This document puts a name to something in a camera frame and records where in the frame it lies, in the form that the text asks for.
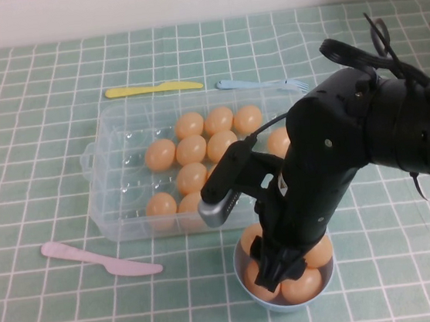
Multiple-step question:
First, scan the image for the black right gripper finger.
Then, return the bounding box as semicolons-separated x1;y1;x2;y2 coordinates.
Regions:
276;249;310;283
248;234;284;296

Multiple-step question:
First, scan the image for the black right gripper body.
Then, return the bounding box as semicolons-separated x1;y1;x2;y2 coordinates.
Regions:
225;64;394;262

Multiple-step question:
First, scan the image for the clear plastic egg box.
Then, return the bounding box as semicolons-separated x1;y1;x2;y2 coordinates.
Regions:
74;82;323;247

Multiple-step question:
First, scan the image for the light blue bowl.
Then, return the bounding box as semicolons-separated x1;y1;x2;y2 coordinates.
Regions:
230;229;340;317

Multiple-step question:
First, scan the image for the blue plastic fork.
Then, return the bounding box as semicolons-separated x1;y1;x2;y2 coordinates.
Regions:
215;69;310;102

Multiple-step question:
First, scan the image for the pink plastic knife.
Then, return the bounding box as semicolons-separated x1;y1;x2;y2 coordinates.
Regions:
39;229;165;287

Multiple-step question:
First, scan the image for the yellow plastic knife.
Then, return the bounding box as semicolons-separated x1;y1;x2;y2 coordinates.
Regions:
104;78;205;101

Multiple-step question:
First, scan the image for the green checked tablecloth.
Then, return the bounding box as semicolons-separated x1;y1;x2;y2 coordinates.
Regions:
0;0;430;322

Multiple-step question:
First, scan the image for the thin black camera cable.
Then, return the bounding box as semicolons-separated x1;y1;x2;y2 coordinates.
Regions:
240;114;292;145

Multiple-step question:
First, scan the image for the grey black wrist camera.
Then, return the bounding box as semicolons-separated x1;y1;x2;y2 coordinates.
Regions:
191;138;264;230

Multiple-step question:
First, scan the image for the black cable bundle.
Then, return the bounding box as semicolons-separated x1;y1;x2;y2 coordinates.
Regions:
316;6;430;100

